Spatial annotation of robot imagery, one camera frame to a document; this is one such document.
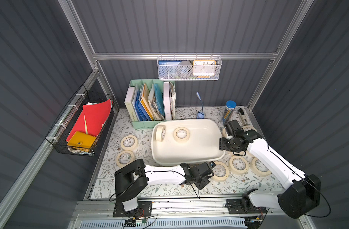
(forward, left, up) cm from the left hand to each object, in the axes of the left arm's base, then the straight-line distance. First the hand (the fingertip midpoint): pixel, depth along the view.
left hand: (203, 177), depth 80 cm
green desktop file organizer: (+44, +30, +18) cm, 56 cm away
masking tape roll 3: (+5, -12, -5) cm, 14 cm away
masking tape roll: (+37, -38, -2) cm, 53 cm away
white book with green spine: (+39, +45, +21) cm, 64 cm away
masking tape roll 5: (+27, +26, +6) cm, 38 cm away
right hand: (+15, -14, +10) cm, 23 cm away
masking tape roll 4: (+21, +47, -3) cm, 51 cm away
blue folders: (+40, +39, +11) cm, 57 cm away
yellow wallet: (+9, +58, +27) cm, 65 cm away
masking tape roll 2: (+9, -24, -4) cm, 26 cm away
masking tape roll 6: (+32, +12, -3) cm, 34 cm away
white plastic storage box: (+26, +15, -3) cm, 31 cm away
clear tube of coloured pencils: (+43, -22, +15) cm, 50 cm away
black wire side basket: (+8, +66, +31) cm, 74 cm away
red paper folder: (+20, +58, +28) cm, 67 cm away
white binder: (+44, +21, +19) cm, 52 cm away
